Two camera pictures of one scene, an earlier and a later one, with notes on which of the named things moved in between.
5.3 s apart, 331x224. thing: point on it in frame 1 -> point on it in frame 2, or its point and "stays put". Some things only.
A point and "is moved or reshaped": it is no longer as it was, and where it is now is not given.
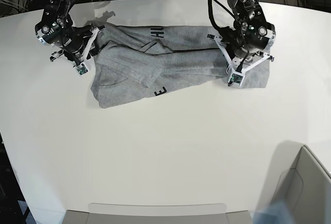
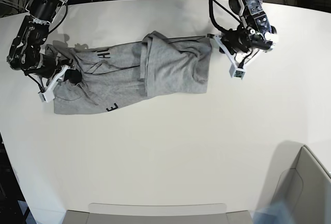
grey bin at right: [297, 178] stays put
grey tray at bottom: [211, 213] stays put
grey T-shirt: [133, 62] is moved or reshaped
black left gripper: [77, 43] -> [47, 66]
